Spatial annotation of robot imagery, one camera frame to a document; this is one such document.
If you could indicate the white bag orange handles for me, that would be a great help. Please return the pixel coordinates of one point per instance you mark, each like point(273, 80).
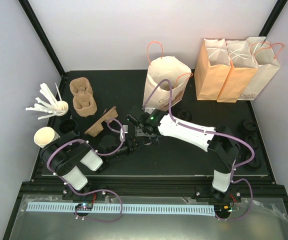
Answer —
point(266, 56)

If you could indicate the middle orange paper bag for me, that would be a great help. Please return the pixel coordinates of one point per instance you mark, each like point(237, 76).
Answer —
point(243, 69)

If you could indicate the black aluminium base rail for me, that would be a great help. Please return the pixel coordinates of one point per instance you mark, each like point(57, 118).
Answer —
point(196, 189)

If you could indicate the back-left pulp cup carrier stack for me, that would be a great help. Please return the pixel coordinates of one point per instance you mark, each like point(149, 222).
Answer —
point(83, 97)

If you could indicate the black paper cup stack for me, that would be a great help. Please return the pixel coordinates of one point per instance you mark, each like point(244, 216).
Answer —
point(68, 125)

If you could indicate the orange paper bag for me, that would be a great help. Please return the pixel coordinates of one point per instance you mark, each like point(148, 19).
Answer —
point(212, 68)
point(243, 69)

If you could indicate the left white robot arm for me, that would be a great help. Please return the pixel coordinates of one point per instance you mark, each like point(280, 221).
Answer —
point(65, 155)

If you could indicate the light blue cable duct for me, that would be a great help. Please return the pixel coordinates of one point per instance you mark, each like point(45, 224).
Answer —
point(116, 208)

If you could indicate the left orange paper bag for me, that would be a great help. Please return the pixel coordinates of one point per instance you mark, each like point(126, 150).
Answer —
point(212, 68)

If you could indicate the left black frame post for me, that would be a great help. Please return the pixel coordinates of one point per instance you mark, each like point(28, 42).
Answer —
point(26, 6)

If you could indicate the right black frame post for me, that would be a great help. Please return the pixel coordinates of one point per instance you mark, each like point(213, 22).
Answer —
point(273, 16)

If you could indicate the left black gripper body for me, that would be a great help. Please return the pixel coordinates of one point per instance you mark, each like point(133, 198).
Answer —
point(125, 150)

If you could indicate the black frame post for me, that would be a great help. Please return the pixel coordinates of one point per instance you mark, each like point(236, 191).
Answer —
point(273, 16)
point(26, 6)

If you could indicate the black coffee lid back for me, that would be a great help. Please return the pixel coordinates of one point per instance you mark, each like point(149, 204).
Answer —
point(248, 126)

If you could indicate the single black paper cup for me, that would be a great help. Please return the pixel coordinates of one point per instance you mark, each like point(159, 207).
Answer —
point(107, 144)

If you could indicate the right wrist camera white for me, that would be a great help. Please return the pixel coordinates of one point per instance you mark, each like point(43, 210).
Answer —
point(148, 110)

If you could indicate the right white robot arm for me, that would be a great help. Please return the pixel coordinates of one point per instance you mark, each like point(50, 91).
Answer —
point(222, 150)

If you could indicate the black coffee lid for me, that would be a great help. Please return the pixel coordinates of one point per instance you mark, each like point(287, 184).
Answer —
point(184, 115)
point(248, 126)

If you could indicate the printed Cream Bear paper bag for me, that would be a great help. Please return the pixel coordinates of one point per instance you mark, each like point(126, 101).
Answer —
point(166, 80)

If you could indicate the stack of white paper cups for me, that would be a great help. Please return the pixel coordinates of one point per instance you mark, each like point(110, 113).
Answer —
point(45, 136)

